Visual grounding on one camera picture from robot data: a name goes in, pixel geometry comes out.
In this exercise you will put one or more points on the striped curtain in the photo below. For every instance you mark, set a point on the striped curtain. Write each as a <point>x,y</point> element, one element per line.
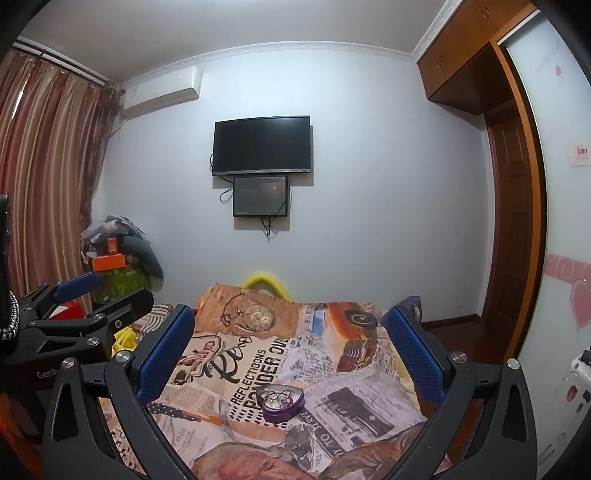
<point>41,161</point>

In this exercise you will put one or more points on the pile of clothes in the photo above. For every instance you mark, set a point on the pile of clothes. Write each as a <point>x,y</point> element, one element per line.
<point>115,226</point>

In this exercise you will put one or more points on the yellow cloth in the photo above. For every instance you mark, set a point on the yellow cloth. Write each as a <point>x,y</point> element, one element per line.
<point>124,339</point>

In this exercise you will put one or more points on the pale yellow sheet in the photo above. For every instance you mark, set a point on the pale yellow sheet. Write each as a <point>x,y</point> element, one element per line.
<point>408,383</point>

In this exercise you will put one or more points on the curtain rail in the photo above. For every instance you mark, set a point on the curtain rail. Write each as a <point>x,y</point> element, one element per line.
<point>60,60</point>

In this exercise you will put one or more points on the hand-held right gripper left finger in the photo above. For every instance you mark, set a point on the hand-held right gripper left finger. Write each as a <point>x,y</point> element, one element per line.
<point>166,350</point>

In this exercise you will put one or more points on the white red wall label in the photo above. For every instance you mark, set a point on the white red wall label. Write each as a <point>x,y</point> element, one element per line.
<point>581,154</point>

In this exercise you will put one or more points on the small wall monitor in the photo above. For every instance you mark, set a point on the small wall monitor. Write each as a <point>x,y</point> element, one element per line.
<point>261,196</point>

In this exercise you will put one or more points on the flat orange box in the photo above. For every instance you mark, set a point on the flat orange box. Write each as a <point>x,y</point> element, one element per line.
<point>108,262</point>

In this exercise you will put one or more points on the purple heart-shaped tin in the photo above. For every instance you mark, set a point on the purple heart-shaped tin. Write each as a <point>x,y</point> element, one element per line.
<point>277,413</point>

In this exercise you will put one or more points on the dark blue box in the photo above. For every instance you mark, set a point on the dark blue box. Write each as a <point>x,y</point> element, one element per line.
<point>413,304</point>

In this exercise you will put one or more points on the small orange box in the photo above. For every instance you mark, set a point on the small orange box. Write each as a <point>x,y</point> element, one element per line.
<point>113,245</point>

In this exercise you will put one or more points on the grey striped cloth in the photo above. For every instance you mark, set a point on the grey striped cloth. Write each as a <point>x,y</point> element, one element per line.
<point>154,318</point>

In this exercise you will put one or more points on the red box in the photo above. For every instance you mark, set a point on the red box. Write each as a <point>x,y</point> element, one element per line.
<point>69,310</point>

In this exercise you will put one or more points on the wooden wardrobe with white doors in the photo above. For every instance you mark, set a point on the wooden wardrobe with white doors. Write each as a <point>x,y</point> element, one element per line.
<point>461,55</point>

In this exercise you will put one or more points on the yellow foam cushion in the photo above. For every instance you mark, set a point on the yellow foam cushion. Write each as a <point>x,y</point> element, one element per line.
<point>258,276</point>

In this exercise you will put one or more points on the wall television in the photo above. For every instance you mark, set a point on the wall television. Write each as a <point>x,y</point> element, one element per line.
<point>261,143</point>

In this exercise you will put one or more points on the white stickered appliance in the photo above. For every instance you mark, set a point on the white stickered appliance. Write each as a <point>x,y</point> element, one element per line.
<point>575,378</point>

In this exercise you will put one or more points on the white air conditioner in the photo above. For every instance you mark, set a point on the white air conditioner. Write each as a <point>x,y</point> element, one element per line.
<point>161,92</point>

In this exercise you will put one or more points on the grey pillow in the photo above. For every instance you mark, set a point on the grey pillow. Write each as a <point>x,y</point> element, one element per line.
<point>143,254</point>

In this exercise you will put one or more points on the printed blanket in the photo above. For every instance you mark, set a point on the printed blanket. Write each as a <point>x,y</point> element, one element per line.
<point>258,350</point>

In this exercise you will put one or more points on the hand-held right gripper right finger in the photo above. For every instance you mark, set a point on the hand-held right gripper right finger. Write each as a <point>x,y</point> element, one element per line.
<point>411,350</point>

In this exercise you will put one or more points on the wooden door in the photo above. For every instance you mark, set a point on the wooden door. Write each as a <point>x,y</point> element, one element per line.
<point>508,207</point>

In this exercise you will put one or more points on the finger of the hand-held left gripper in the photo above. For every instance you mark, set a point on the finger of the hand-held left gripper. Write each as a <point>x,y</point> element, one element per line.
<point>76,286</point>
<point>124,307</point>

